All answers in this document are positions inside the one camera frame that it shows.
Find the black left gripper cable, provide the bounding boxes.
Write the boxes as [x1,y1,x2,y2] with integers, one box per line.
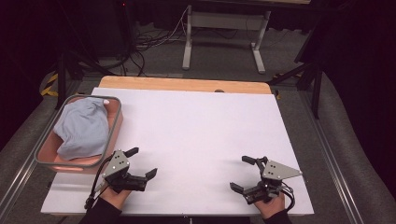
[83,154,114,211]

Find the pink basin with grey rim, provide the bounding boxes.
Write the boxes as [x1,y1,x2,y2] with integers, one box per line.
[34,94,124,175]

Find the person's right hand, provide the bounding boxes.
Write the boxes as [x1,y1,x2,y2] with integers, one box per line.
[253,191,286,220]

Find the white table sheet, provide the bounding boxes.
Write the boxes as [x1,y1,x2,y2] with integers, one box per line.
[40,87,316,217]

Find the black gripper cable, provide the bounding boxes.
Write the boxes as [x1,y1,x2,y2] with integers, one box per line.
[278,182,297,213]
[83,154,114,211]

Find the yellow black floor tape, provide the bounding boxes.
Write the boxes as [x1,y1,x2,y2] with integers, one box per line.
[39,72,60,97]

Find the light blue cloth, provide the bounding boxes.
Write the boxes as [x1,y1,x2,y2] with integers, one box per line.
[52,96,110,161]

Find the bundle of floor cables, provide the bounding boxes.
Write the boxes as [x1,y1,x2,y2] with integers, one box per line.
[122,6,191,77]

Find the person's left hand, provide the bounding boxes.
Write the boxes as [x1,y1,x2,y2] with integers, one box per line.
[98,184,133,211]

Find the aluminium floor rail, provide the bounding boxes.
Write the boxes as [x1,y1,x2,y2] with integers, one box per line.
[0,105,64,216]
[297,90,366,224]

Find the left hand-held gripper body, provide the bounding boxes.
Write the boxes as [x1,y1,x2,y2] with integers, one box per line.
[101,149,149,193]

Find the black metal stand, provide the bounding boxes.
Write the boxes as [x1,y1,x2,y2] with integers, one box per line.
[266,61,324,119]
[54,51,106,110]

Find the white metal desk frame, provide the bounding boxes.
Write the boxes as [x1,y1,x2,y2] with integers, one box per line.
[181,4,273,75]

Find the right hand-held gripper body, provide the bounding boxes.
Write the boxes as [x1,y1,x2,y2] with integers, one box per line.
[242,156,304,205]

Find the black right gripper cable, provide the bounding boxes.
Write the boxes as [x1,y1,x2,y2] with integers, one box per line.
[278,182,297,213]

